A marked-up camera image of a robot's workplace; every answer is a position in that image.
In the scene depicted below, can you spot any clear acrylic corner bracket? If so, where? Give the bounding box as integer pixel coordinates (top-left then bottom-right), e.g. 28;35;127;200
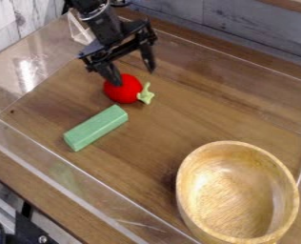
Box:
68;10;95;46

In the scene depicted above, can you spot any clear acrylic barrier wall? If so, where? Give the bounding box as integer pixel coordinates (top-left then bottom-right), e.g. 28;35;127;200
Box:
0;20;301;244

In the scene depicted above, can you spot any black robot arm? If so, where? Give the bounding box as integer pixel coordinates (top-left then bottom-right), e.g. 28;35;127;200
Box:
68;0;156;87

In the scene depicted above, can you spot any red plush tomato toy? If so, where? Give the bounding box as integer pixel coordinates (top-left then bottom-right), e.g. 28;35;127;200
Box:
103;73;154;105

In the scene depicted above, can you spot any wooden bowl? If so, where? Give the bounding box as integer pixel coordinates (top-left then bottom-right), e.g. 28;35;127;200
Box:
176;141;299;244

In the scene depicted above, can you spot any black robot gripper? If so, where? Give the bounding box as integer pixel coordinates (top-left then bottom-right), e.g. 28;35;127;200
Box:
78;18;158;87

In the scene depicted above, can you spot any green rectangular block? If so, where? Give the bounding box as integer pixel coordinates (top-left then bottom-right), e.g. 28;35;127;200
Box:
63;105;128;152

